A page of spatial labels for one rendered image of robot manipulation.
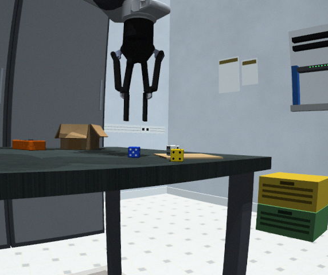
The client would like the yellow die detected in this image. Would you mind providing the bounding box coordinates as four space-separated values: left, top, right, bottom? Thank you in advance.
170 149 184 162

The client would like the tan square mat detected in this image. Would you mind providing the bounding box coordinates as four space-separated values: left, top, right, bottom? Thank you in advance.
153 154 223 159

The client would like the blue die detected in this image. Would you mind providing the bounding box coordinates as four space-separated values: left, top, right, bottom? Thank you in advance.
128 147 140 158

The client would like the orange rectangular block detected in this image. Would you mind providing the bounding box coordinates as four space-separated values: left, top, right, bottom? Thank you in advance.
12 139 46 151

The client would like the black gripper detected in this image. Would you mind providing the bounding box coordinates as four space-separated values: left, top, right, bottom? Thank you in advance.
111 18 165 121

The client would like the white die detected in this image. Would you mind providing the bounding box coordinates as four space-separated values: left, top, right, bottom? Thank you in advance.
166 145 179 156

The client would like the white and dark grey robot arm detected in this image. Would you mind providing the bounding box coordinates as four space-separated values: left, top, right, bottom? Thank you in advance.
84 0 170 24

